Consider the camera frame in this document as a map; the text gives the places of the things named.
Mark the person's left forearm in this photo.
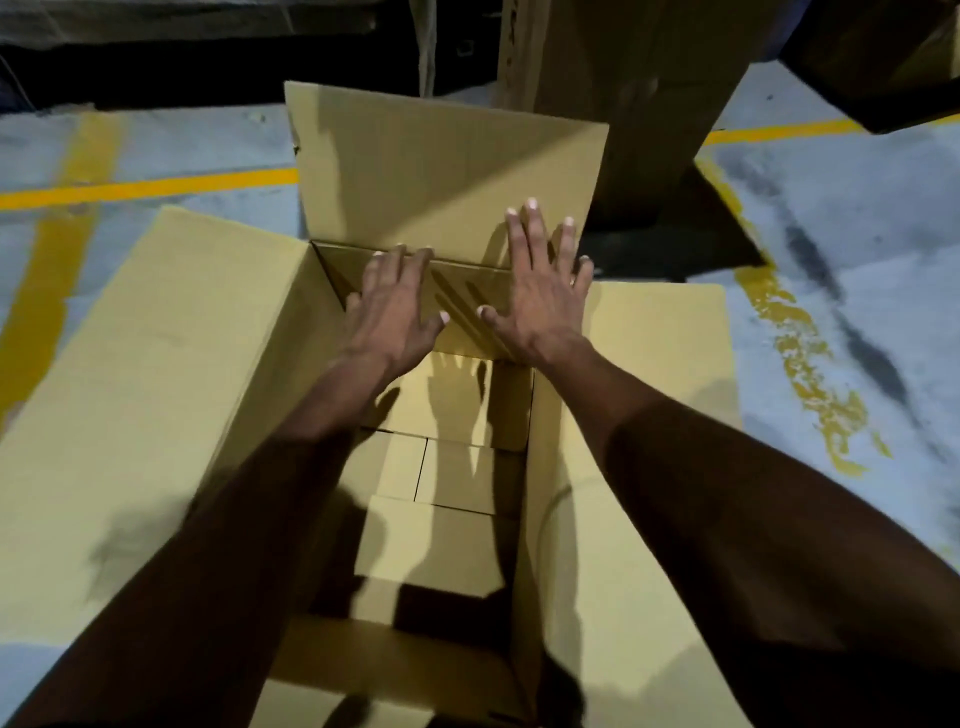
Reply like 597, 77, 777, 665
7, 352, 399, 728

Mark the person's left hand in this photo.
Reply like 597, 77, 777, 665
343, 243, 451, 376

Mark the brown cardboard box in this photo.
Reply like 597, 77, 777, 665
779, 0, 960, 135

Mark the upright brown cardboard sheet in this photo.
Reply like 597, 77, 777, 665
494, 0, 766, 279

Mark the person's right forearm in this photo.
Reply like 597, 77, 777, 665
539, 337, 960, 728

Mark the large yellowish taped carton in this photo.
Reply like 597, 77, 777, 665
0, 80, 755, 728

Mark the person's right hand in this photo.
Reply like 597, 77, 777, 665
476, 197, 595, 369

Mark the hanging brown tape strip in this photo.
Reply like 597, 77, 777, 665
408, 0, 438, 99

